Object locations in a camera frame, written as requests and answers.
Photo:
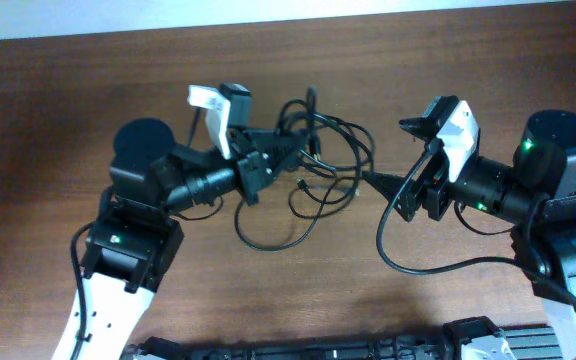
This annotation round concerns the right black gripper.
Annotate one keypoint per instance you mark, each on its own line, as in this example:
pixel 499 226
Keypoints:
pixel 434 195

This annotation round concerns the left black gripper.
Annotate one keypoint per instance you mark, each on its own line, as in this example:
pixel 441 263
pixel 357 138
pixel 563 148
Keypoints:
pixel 252 168

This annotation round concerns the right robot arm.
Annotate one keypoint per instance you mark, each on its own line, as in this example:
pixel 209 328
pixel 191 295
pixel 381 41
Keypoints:
pixel 536 194

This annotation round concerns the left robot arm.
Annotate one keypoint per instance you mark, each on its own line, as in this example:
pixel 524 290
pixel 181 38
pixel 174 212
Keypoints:
pixel 135 236

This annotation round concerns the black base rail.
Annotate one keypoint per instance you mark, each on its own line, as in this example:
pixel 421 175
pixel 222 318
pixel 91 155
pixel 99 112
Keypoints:
pixel 470 338

